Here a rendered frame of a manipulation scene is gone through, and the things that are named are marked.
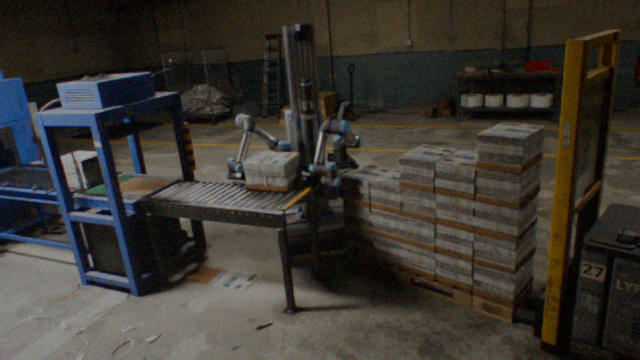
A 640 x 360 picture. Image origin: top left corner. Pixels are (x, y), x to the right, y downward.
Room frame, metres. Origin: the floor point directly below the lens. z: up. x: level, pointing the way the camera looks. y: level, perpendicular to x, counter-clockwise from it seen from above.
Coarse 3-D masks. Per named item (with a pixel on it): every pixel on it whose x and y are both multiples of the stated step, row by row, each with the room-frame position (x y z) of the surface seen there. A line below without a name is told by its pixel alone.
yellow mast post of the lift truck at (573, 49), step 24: (576, 48) 2.30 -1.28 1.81; (576, 72) 2.29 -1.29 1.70; (576, 96) 2.28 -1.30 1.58; (576, 120) 2.28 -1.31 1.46; (576, 144) 2.28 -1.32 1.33; (576, 168) 2.31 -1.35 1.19; (552, 216) 2.34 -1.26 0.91; (552, 240) 2.32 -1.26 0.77; (552, 264) 2.31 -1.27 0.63; (552, 288) 2.30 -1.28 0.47; (552, 312) 2.30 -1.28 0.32; (552, 336) 2.29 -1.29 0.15
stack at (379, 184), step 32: (352, 192) 3.57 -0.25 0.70; (384, 192) 3.36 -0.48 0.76; (416, 192) 3.15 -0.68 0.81; (384, 224) 3.35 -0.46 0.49; (416, 224) 3.15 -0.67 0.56; (352, 256) 3.60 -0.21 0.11; (384, 256) 3.36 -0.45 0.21; (416, 256) 3.15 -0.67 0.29; (448, 256) 2.98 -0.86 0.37; (416, 288) 3.16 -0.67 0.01; (448, 288) 2.97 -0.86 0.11
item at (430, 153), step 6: (414, 150) 3.37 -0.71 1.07; (420, 150) 3.35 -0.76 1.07; (426, 150) 3.34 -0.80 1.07; (432, 150) 3.32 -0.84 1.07; (438, 150) 3.31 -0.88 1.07; (444, 150) 3.30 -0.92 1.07; (450, 150) 3.28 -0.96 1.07; (402, 156) 3.23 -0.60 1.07; (408, 156) 3.22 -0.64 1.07; (414, 156) 3.21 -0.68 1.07; (420, 156) 3.20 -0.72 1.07; (426, 156) 3.18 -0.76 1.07; (432, 156) 3.17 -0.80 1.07; (438, 156) 3.16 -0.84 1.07
